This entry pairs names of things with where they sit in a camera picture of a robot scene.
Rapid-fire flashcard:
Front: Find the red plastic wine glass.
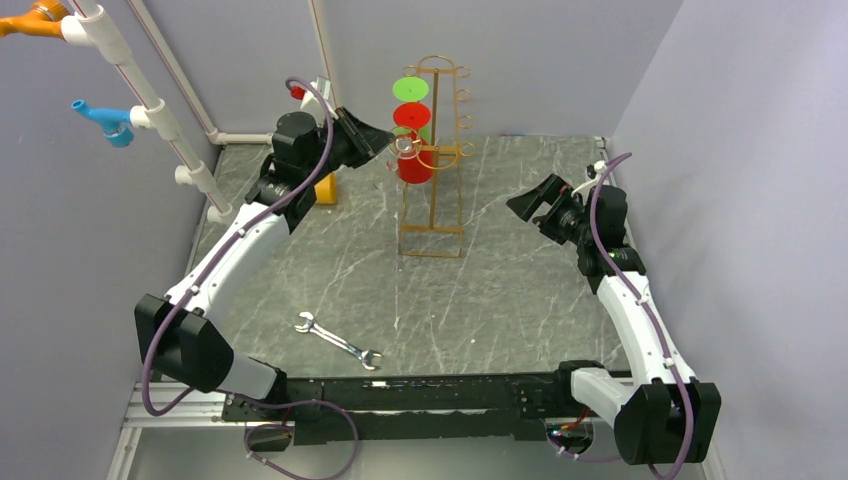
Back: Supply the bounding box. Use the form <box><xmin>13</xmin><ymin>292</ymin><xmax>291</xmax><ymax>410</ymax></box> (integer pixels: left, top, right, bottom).
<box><xmin>392</xmin><ymin>102</ymin><xmax>434</xmax><ymax>184</ymax></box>

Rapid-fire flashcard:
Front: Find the orange plastic wine glass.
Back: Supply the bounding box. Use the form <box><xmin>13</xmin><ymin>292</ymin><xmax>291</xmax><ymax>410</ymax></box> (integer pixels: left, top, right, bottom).
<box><xmin>314</xmin><ymin>173</ymin><xmax>339</xmax><ymax>206</ymax></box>

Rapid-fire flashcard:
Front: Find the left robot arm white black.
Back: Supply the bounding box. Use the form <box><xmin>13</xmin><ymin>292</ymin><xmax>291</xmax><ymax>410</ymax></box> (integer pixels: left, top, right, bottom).
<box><xmin>134</xmin><ymin>107</ymin><xmax>395</xmax><ymax>420</ymax></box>

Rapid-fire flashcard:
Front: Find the white PVC pipe frame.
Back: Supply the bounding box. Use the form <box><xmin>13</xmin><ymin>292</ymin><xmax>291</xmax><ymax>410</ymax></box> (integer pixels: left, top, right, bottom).
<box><xmin>61</xmin><ymin>0</ymin><xmax>340</xmax><ymax>224</ymax></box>

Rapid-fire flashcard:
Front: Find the gold wire wine glass rack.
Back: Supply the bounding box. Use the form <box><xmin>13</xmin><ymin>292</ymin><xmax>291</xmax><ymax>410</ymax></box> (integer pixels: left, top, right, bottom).
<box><xmin>395</xmin><ymin>55</ymin><xmax>475</xmax><ymax>258</ymax></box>

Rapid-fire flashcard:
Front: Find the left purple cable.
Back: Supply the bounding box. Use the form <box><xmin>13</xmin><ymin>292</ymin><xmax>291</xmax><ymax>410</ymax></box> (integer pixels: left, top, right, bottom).
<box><xmin>142</xmin><ymin>76</ymin><xmax>360</xmax><ymax>480</ymax></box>

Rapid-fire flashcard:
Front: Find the green plastic wine glass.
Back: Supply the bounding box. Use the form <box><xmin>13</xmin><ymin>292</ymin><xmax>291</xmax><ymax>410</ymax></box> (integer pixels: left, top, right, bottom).
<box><xmin>392</xmin><ymin>76</ymin><xmax>433</xmax><ymax>141</ymax></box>

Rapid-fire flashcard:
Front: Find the clear wine glass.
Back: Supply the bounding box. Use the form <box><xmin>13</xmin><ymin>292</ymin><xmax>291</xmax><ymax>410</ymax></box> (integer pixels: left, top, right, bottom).
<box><xmin>387</xmin><ymin>126</ymin><xmax>424</xmax><ymax>184</ymax></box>

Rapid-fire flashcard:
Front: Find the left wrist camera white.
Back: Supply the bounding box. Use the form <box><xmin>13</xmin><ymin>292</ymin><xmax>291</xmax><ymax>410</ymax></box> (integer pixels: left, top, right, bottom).
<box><xmin>289</xmin><ymin>76</ymin><xmax>337</xmax><ymax>126</ymax></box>

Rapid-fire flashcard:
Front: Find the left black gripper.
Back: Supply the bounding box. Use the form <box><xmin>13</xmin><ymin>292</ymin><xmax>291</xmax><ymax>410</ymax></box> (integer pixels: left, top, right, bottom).
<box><xmin>304</xmin><ymin>106</ymin><xmax>396</xmax><ymax>185</ymax></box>

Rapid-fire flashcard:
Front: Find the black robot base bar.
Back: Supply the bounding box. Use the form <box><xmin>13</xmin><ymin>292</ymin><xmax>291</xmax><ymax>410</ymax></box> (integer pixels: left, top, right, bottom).
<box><xmin>222</xmin><ymin>372</ymin><xmax>597</xmax><ymax>446</ymax></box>

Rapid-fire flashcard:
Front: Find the orange pipe fitting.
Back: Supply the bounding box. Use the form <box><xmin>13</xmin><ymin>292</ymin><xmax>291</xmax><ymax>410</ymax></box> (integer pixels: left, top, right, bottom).
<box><xmin>1</xmin><ymin>0</ymin><xmax>70</xmax><ymax>39</ymax></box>

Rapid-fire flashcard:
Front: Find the blue pipe fitting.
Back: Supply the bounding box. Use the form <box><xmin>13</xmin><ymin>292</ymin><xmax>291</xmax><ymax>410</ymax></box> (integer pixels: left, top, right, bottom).
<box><xmin>71</xmin><ymin>99</ymin><xmax>134</xmax><ymax>148</ymax></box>

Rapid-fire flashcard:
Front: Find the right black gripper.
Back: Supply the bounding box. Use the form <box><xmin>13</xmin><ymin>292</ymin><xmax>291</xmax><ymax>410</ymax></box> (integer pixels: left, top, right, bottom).
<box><xmin>507</xmin><ymin>174</ymin><xmax>594</xmax><ymax>247</ymax></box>

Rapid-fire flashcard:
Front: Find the silver open-end wrench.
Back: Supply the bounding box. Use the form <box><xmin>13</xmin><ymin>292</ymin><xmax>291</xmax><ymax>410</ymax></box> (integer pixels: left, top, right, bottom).
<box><xmin>294</xmin><ymin>311</ymin><xmax>383</xmax><ymax>371</ymax></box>

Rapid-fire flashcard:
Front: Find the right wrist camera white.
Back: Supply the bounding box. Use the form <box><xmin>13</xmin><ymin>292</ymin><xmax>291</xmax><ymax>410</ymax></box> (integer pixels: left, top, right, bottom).
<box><xmin>571</xmin><ymin>160</ymin><xmax>608</xmax><ymax>200</ymax></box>

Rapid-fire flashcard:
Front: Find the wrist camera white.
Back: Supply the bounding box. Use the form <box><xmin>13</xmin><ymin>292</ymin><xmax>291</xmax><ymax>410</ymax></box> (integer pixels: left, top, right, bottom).
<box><xmin>289</xmin><ymin>76</ymin><xmax>337</xmax><ymax>126</ymax></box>
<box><xmin>571</xmin><ymin>160</ymin><xmax>608</xmax><ymax>200</ymax></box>

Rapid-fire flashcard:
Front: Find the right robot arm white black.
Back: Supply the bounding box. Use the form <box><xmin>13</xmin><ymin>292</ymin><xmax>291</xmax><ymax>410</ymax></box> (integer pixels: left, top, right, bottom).
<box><xmin>506</xmin><ymin>174</ymin><xmax>722</xmax><ymax>466</ymax></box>

